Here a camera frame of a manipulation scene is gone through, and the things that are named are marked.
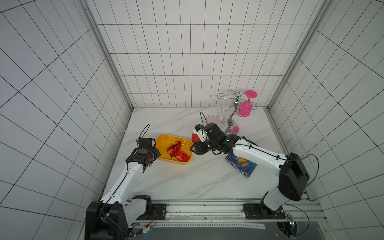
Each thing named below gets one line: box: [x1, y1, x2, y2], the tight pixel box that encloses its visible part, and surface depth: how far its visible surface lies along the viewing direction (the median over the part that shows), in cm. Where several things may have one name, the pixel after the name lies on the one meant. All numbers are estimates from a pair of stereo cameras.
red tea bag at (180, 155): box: [170, 149, 191, 163], surface depth 91 cm
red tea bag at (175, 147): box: [166, 141, 182, 152], surface depth 92 cm
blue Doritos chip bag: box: [225, 154, 257, 178], surface depth 88 cm
